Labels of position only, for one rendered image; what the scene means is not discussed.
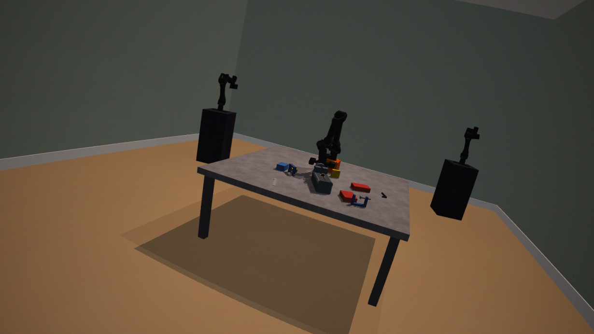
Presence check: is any dark blue c-clamp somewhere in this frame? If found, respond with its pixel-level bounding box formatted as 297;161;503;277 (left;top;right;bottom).
351;194;371;208
288;164;297;176

